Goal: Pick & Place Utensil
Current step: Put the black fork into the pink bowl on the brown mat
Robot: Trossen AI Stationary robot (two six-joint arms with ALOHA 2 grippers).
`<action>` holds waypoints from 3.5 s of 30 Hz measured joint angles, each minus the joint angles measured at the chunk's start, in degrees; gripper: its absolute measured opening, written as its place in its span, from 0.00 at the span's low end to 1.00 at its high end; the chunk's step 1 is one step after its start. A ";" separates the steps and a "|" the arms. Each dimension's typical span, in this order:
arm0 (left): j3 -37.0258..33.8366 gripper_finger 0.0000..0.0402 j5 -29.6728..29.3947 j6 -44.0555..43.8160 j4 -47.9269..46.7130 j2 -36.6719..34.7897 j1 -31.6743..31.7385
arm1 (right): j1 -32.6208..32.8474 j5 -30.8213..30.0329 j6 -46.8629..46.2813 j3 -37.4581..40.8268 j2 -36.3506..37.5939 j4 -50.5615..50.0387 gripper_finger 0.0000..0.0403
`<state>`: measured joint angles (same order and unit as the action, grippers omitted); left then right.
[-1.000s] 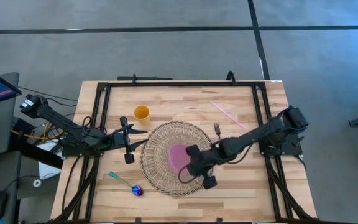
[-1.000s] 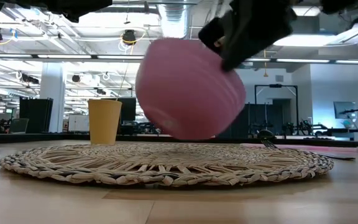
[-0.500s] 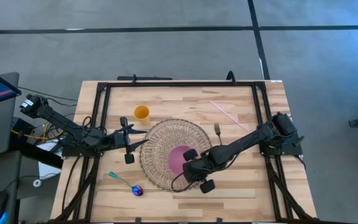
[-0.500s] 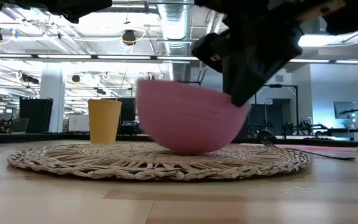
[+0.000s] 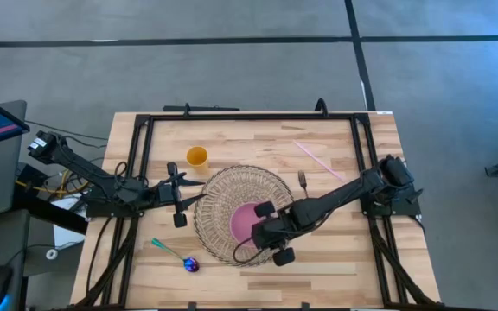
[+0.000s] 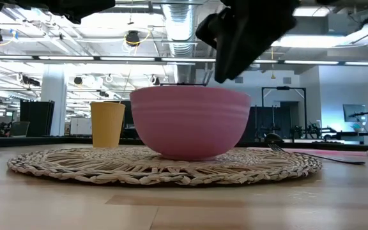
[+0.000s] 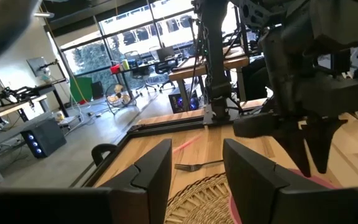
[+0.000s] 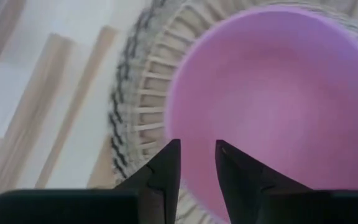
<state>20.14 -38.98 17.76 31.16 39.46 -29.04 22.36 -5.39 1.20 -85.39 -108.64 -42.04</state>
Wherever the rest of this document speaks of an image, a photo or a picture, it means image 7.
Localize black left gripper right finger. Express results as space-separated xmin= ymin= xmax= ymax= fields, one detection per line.
xmin=222 ymin=138 xmax=329 ymax=224

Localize black computer tower blue lights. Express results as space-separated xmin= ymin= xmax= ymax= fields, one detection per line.
xmin=20 ymin=117 xmax=68 ymax=159

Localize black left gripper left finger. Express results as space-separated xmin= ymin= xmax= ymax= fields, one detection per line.
xmin=99 ymin=138 xmax=173 ymax=224

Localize round woven straw placemat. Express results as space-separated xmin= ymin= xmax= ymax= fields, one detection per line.
xmin=164 ymin=172 xmax=234 ymax=224

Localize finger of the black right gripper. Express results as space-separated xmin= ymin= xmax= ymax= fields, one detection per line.
xmin=301 ymin=118 xmax=348 ymax=174
xmin=272 ymin=123 xmax=312 ymax=179

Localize grey mesh office chair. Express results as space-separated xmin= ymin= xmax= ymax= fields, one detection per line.
xmin=124 ymin=50 xmax=149 ymax=95

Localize black speaker box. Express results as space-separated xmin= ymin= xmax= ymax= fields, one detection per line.
xmin=90 ymin=81 xmax=104 ymax=100

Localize pink ribbed bowl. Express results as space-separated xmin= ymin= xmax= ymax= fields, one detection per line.
xmin=228 ymin=169 xmax=337 ymax=224

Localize wooden top desk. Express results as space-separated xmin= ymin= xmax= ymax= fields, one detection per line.
xmin=168 ymin=46 xmax=250 ymax=110

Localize black curved handle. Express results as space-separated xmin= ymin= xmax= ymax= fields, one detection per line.
xmin=91 ymin=143 xmax=118 ymax=167

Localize black laptop screen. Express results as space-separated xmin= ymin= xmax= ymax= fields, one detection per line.
xmin=155 ymin=46 xmax=177 ymax=62

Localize wooden workbench with robot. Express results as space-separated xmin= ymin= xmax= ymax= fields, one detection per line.
xmin=0 ymin=86 xmax=48 ymax=127

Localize green screen panel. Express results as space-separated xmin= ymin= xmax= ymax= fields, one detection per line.
xmin=69 ymin=76 xmax=93 ymax=104

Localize pink plastic straw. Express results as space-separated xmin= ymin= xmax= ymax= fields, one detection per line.
xmin=172 ymin=133 xmax=204 ymax=154

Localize black computer tower purple lights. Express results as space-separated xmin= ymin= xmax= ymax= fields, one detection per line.
xmin=168 ymin=87 xmax=200 ymax=114

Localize round floor fan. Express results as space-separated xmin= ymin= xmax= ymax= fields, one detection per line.
xmin=104 ymin=83 xmax=137 ymax=116

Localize grey computer monitor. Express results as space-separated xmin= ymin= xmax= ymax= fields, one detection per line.
xmin=26 ymin=56 xmax=48 ymax=77

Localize black office chair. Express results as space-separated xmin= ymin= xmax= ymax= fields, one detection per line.
xmin=155 ymin=58 xmax=180 ymax=91

